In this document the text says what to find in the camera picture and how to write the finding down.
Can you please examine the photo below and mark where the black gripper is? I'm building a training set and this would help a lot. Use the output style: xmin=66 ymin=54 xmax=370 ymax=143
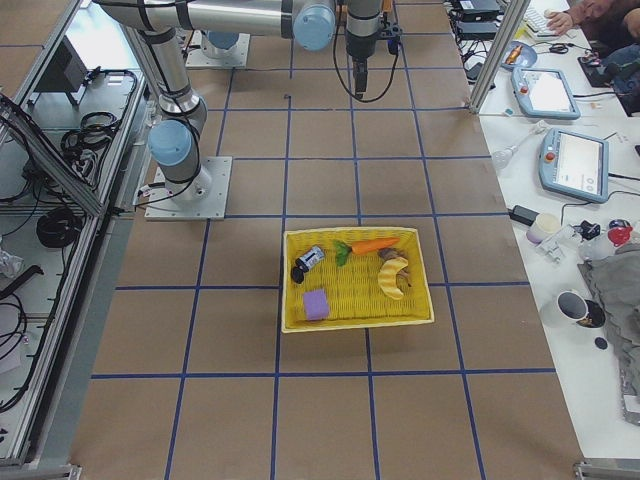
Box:
xmin=345 ymin=0 xmax=382 ymax=99

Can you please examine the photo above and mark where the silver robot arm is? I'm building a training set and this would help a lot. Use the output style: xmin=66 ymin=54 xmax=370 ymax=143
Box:
xmin=99 ymin=1 xmax=339 ymax=219
xmin=201 ymin=30 xmax=240 ymax=59

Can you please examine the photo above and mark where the brass cylinder tool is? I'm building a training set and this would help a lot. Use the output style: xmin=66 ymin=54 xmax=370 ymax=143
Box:
xmin=505 ymin=45 xmax=523 ymax=65

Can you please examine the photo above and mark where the white light bulb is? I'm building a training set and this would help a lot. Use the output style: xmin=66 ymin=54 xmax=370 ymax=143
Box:
xmin=491 ymin=145 xmax=519 ymax=171

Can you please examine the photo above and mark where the orange toy carrot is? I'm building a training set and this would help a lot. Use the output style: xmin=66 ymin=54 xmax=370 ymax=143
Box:
xmin=333 ymin=237 xmax=399 ymax=265

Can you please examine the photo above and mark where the blue plate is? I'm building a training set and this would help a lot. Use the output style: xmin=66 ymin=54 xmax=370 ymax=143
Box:
xmin=500 ymin=40 xmax=538 ymax=71

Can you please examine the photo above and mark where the brown toy mushroom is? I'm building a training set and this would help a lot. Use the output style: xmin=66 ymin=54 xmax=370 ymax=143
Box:
xmin=378 ymin=248 xmax=409 ymax=280

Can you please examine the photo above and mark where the far teach pendant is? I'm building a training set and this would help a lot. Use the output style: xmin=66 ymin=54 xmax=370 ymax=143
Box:
xmin=511 ymin=66 xmax=581 ymax=120

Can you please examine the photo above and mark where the teach pendant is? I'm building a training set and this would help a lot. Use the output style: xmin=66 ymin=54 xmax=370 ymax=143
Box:
xmin=511 ymin=66 xmax=581 ymax=120
xmin=538 ymin=128 xmax=609 ymax=204

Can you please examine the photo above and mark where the yellow toy banana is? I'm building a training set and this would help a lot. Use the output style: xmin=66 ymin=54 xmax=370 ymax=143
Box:
xmin=377 ymin=257 xmax=409 ymax=301

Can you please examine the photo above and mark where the yellow woven basket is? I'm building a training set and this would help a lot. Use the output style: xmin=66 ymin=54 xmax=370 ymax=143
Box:
xmin=281 ymin=226 xmax=435 ymax=333

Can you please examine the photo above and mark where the black power adapter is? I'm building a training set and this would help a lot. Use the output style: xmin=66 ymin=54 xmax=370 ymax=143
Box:
xmin=508 ymin=205 xmax=539 ymax=227

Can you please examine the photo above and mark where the purple foam block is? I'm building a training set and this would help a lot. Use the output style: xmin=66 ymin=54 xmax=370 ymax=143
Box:
xmin=302 ymin=289 xmax=330 ymax=321

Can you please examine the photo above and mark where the near teach pendant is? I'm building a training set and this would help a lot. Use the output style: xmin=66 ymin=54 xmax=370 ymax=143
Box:
xmin=538 ymin=128 xmax=609 ymax=204

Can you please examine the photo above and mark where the lavender white jar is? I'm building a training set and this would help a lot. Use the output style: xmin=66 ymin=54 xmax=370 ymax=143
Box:
xmin=526 ymin=213 xmax=561 ymax=244

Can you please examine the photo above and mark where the red black toy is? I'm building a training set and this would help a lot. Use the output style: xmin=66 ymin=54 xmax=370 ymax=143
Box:
xmin=607 ymin=219 xmax=633 ymax=248

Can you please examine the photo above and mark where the white mug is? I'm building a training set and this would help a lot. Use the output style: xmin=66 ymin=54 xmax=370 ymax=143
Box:
xmin=554 ymin=290 xmax=589 ymax=325

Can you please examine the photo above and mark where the grey cloth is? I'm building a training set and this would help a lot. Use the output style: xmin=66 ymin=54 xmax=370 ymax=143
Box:
xmin=578 ymin=245 xmax=639 ymax=425

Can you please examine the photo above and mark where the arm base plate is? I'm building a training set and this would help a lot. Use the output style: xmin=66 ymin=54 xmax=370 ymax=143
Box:
xmin=142 ymin=156 xmax=232 ymax=221
xmin=186 ymin=30 xmax=250 ymax=70

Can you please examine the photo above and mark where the aluminium frame post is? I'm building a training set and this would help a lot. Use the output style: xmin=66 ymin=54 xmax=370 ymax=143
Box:
xmin=468 ymin=0 xmax=530 ymax=114

